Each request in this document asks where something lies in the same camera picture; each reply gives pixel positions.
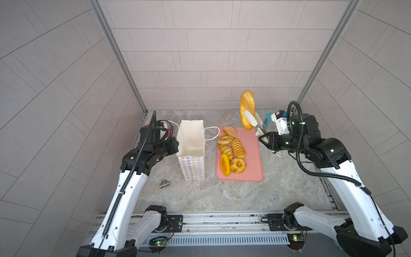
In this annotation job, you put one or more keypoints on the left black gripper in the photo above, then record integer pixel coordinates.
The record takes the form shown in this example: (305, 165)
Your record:
(173, 147)

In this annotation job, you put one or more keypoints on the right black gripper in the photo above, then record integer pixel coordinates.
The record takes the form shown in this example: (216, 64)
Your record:
(271, 141)

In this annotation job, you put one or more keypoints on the long baguette bread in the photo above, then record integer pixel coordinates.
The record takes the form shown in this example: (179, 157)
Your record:
(247, 102)

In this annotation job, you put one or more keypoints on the white paper bag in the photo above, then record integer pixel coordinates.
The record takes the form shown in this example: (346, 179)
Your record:
(191, 149)

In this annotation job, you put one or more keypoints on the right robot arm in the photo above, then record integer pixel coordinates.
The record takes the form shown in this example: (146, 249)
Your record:
(367, 232)

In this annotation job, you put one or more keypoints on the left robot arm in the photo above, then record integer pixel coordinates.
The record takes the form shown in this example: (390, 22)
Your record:
(128, 192)

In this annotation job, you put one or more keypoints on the ridged spiral bread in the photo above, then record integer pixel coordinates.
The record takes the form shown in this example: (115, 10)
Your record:
(238, 148)

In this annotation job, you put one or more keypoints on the small ridged bread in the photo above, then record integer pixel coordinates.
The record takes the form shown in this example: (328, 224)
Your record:
(226, 149)

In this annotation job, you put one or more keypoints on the orange oval bread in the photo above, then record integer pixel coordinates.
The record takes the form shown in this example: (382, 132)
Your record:
(225, 164)

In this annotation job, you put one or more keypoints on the teal bottle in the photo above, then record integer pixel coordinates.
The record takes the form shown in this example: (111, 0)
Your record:
(267, 119)

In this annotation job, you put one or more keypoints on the pink tray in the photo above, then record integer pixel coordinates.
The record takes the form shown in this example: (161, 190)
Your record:
(254, 169)

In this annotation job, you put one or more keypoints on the round scored bun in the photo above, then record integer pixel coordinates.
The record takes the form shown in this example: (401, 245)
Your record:
(230, 131)

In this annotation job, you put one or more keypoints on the small metal fitting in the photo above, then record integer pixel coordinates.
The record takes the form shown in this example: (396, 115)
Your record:
(164, 183)

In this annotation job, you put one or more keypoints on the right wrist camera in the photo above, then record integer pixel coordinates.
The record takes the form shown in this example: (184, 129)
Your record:
(279, 117)

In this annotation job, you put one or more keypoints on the braided ring bread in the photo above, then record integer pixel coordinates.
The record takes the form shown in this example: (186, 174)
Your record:
(225, 140)

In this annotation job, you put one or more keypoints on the bundt ring bread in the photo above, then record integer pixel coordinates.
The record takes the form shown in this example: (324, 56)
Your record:
(238, 165)

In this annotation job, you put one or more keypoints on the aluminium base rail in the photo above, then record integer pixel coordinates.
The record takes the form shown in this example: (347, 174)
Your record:
(224, 228)

